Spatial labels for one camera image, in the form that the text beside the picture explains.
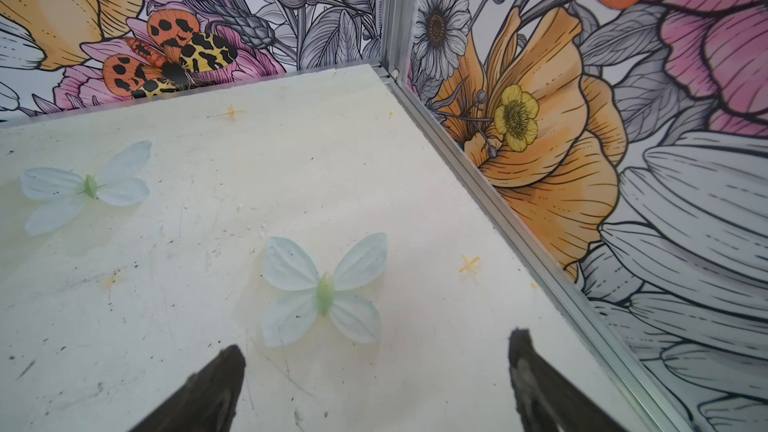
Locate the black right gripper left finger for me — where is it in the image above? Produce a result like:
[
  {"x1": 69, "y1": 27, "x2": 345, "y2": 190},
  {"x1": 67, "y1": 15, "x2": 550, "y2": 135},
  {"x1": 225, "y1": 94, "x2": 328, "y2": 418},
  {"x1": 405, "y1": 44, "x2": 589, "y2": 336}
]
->
[{"x1": 131, "y1": 344, "x2": 246, "y2": 432}]

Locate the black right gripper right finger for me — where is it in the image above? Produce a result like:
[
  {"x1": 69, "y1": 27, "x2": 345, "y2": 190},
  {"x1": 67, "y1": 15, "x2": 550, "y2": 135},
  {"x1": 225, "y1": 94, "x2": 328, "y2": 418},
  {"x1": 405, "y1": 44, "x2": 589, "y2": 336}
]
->
[{"x1": 508, "y1": 328, "x2": 624, "y2": 432}]

